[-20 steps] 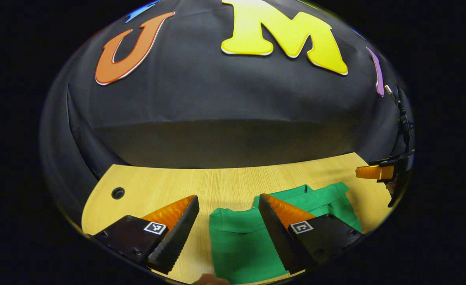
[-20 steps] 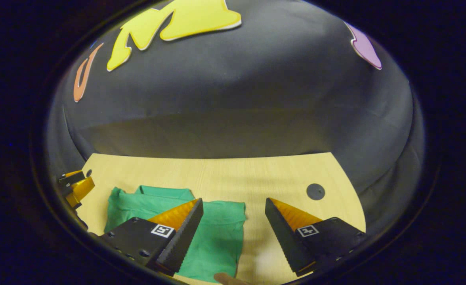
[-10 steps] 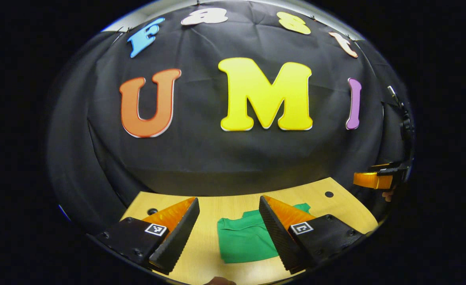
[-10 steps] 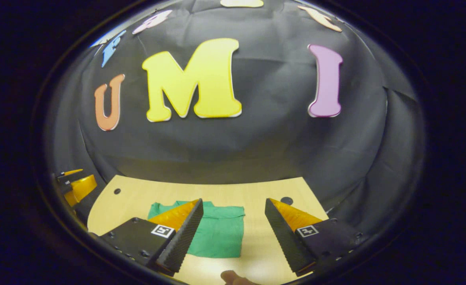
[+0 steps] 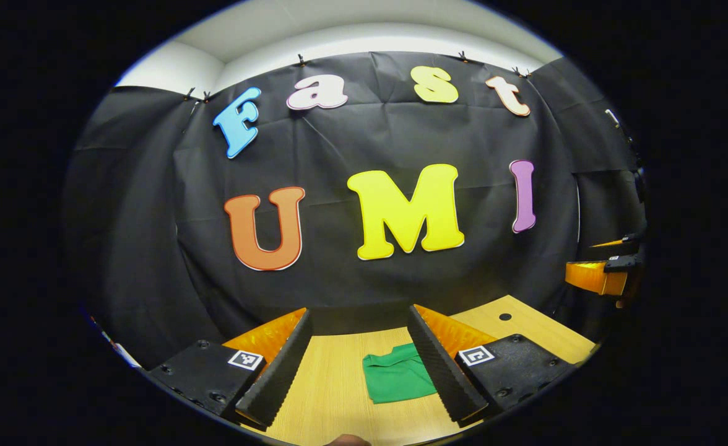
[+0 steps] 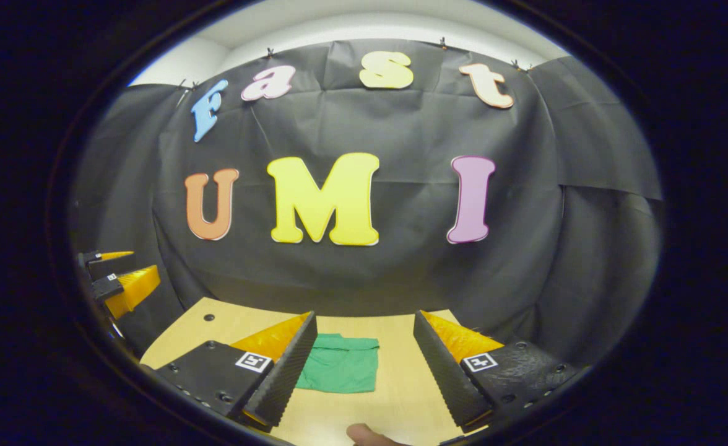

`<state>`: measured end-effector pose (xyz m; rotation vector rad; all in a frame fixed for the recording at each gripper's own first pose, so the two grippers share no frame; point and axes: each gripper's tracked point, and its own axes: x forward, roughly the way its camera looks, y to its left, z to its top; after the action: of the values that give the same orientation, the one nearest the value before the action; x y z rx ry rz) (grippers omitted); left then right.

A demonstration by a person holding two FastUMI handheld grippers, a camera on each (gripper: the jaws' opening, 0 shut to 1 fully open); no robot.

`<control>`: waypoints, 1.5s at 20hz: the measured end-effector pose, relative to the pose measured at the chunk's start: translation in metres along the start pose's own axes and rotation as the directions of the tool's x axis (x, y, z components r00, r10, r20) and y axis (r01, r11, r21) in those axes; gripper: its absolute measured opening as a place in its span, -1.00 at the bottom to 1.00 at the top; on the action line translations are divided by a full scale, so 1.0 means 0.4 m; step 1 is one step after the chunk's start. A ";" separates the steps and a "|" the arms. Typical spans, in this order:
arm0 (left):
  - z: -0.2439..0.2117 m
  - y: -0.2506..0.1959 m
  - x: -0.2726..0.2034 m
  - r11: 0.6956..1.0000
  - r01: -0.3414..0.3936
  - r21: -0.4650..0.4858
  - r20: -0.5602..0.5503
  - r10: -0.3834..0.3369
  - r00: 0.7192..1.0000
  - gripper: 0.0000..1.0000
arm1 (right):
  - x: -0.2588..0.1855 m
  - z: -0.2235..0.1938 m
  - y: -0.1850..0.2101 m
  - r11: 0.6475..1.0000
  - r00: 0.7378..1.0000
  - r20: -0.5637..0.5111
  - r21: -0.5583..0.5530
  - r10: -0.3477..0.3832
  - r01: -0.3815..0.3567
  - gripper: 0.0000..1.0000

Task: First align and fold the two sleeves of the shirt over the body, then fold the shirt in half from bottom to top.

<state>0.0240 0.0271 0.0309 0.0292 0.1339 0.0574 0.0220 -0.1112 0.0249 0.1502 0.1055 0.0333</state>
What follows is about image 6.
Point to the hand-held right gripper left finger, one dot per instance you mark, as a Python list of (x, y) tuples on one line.
[(283, 378)]

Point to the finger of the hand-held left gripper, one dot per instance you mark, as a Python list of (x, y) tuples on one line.
[(107, 288), (107, 266)]

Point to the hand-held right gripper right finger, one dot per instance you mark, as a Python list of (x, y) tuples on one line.
[(444, 378)]

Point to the green T-shirt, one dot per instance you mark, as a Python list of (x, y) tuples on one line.
[(345, 368)]

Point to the black backdrop cloth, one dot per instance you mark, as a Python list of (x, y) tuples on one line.
[(401, 279)]

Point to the row of black clips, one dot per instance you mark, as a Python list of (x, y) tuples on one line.
[(270, 52)]

